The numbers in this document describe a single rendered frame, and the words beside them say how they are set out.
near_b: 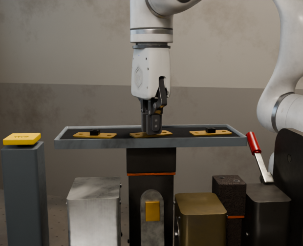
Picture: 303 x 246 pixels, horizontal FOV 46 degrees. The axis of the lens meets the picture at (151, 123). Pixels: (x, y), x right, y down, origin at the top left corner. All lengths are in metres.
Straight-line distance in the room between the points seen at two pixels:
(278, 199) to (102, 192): 0.29
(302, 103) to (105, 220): 0.62
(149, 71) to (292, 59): 0.44
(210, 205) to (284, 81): 0.52
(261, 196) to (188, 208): 0.14
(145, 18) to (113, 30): 2.31
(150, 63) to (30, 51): 2.73
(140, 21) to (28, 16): 2.73
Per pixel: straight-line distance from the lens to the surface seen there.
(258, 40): 2.77
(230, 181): 0.65
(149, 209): 0.56
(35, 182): 0.75
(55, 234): 1.37
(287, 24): 0.99
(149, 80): 0.66
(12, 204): 0.78
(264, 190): 0.69
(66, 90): 3.17
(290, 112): 0.99
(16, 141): 0.74
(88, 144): 0.68
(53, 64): 3.24
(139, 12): 0.69
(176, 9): 0.63
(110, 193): 0.56
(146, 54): 0.67
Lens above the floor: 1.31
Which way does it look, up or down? 10 degrees down
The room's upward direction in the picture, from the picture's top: straight up
